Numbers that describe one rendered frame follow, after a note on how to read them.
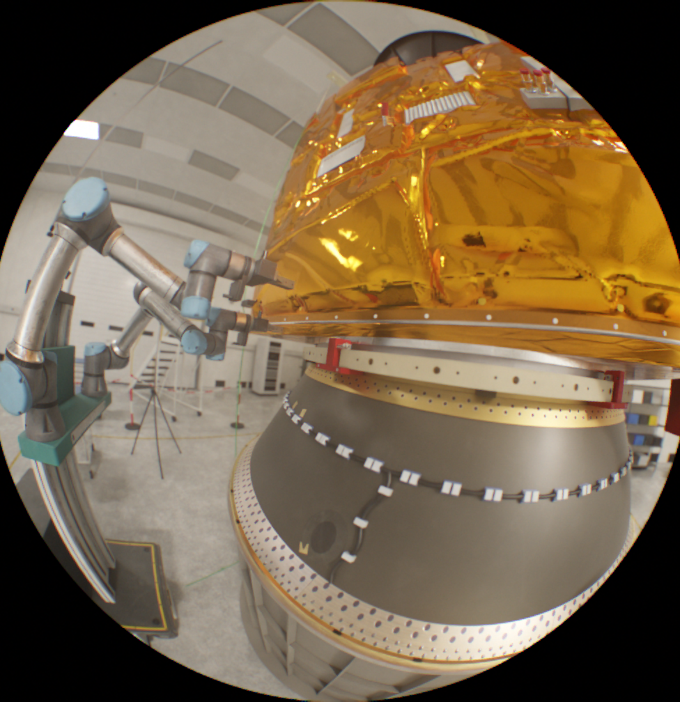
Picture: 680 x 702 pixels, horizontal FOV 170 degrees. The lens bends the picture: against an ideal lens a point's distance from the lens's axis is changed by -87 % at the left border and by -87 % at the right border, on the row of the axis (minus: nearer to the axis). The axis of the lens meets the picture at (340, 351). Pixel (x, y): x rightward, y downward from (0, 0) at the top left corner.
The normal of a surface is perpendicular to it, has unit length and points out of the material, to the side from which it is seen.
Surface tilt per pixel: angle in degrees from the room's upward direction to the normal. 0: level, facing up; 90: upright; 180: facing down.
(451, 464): 62
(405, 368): 90
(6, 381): 97
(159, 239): 90
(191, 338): 90
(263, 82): 180
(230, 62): 180
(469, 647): 43
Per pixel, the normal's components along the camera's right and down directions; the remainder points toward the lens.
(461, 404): -0.40, -0.55
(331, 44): -0.14, 0.99
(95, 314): 0.74, 0.08
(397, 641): -0.23, -0.79
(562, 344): -0.68, -0.11
